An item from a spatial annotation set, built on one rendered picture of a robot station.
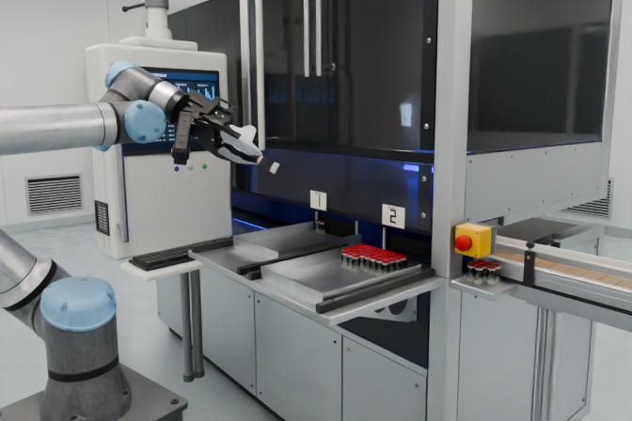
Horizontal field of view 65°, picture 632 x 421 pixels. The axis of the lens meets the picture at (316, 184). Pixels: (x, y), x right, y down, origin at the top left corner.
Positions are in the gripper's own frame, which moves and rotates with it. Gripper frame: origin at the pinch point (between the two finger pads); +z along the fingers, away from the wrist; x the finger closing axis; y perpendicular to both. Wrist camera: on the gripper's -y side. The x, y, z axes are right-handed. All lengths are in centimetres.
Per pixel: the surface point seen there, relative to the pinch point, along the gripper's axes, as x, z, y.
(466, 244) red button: 17, 50, 22
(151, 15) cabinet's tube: 38, -78, 68
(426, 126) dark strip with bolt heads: 8, 28, 45
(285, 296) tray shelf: 33.6, 17.7, -5.3
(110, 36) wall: 324, -342, 328
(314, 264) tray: 47, 19, 15
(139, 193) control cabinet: 76, -49, 23
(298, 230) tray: 74, 7, 41
